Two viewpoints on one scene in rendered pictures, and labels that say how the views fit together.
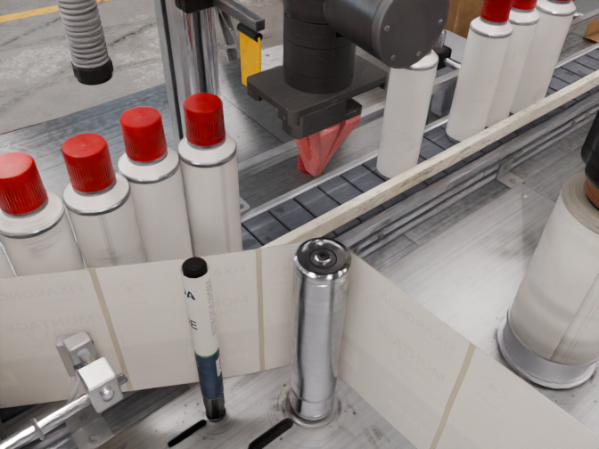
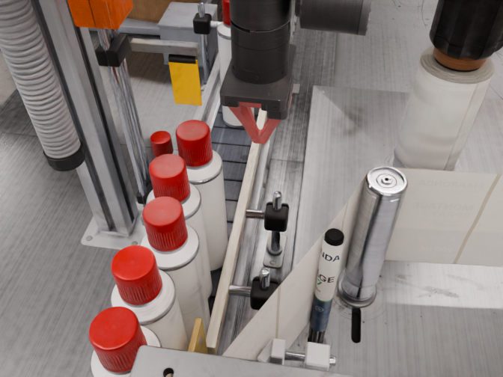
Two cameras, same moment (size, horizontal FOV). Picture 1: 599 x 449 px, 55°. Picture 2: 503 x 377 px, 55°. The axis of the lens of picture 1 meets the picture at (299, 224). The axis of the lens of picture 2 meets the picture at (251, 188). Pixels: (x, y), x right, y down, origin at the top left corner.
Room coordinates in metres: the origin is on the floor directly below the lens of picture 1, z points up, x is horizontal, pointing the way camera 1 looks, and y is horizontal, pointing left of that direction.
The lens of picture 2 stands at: (0.11, 0.28, 1.38)
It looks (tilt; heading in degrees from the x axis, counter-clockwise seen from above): 46 degrees down; 319
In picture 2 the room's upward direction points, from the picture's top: 1 degrees counter-clockwise
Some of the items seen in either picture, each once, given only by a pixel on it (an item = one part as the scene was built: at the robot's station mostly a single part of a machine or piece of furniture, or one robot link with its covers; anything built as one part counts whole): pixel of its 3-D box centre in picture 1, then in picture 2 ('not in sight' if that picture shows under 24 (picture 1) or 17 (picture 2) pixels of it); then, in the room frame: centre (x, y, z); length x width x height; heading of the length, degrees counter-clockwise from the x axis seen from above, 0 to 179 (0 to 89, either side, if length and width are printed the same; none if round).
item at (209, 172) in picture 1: (212, 196); (201, 201); (0.42, 0.08, 0.98); 0.05 x 0.05 x 0.20
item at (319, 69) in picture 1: (319, 54); (260, 51); (0.42, -0.01, 1.13); 0.10 x 0.07 x 0.07; 129
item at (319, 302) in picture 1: (316, 341); (370, 242); (0.26, -0.02, 0.97); 0.05 x 0.05 x 0.19
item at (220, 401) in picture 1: (206, 349); (323, 295); (0.25, 0.07, 0.97); 0.02 x 0.02 x 0.19
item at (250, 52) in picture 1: (250, 60); (185, 81); (0.47, 0.05, 1.09); 0.03 x 0.01 x 0.06; 40
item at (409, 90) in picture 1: (407, 102); (236, 63); (0.60, -0.12, 0.98); 0.05 x 0.05 x 0.20
